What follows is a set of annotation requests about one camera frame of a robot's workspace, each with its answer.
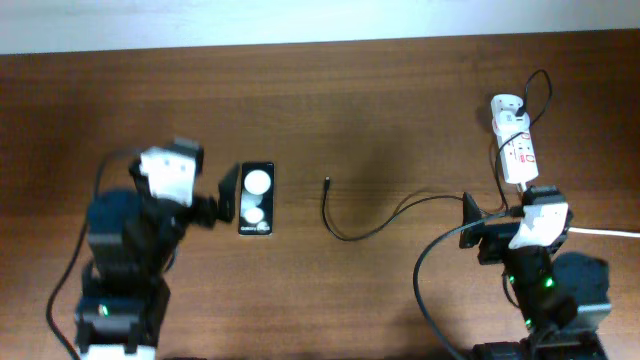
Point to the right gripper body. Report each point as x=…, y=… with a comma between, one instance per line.
x=495, y=239

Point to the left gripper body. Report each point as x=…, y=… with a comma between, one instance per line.
x=204, y=215

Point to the black smartphone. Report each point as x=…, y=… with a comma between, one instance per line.
x=256, y=214

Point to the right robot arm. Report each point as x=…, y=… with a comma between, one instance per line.
x=562, y=297

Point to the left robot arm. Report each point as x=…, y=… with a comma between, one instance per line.
x=134, y=235

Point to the white charger plug adapter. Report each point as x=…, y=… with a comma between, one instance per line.
x=508, y=122

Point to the white power strip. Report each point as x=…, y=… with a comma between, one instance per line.
x=517, y=154

